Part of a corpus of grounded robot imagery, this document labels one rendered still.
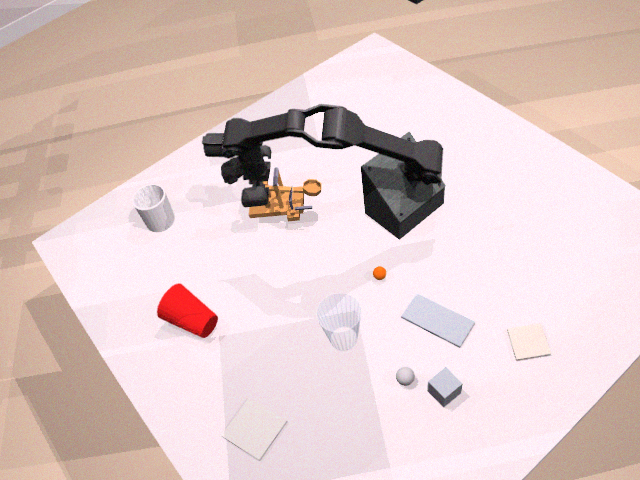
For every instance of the clear plastic cup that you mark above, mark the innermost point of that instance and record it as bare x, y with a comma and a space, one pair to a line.
339, 315

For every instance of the red cylinder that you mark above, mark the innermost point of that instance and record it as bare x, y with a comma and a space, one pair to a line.
179, 307

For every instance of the orange ball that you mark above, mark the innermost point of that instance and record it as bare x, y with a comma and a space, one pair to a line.
379, 273

